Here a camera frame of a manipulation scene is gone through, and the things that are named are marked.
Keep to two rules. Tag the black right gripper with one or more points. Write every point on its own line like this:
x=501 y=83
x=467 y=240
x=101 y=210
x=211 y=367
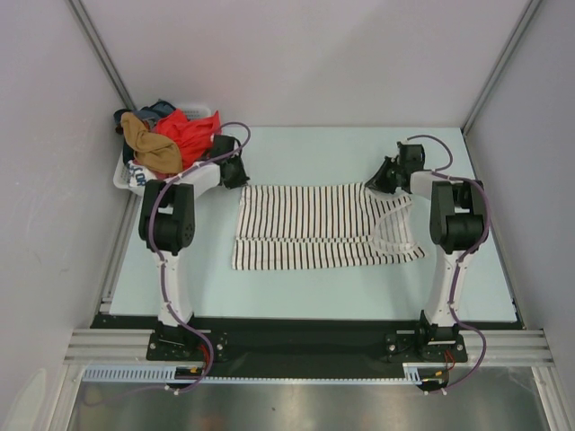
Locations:
x=379 y=182

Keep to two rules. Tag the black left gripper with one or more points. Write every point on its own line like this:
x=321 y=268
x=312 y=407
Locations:
x=242 y=179

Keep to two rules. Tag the black white striped tank top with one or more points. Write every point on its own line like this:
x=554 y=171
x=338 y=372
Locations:
x=318 y=227

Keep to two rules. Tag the tan brown garment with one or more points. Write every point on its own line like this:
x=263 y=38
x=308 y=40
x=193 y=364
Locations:
x=156 y=152

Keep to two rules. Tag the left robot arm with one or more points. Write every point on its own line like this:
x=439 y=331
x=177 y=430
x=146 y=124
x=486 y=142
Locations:
x=167 y=221

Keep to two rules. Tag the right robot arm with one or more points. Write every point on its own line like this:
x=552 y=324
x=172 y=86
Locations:
x=459 y=222

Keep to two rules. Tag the white plastic laundry basket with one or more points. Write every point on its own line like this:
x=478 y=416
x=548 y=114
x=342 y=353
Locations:
x=120 y=175

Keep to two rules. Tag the red garment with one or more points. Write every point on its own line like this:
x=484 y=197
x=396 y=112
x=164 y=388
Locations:
x=192 y=136

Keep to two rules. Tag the dark blue garment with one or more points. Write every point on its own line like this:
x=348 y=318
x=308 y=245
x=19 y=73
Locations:
x=159 y=110

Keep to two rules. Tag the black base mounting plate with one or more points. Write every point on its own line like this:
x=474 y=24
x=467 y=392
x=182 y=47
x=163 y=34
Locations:
x=299 y=349

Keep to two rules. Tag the white slotted cable duct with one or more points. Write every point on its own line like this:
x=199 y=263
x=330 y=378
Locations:
x=172 y=374

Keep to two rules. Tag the right aluminium corner post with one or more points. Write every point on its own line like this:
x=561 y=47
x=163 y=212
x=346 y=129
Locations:
x=503 y=60

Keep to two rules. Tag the aluminium corner post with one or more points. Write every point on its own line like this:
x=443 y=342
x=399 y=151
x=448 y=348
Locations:
x=503 y=60
x=97 y=45

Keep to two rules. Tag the aluminium frame rail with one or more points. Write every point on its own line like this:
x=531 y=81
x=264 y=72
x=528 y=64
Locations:
x=128 y=347

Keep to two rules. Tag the left aluminium corner post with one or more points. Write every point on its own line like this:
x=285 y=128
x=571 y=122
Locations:
x=97 y=45

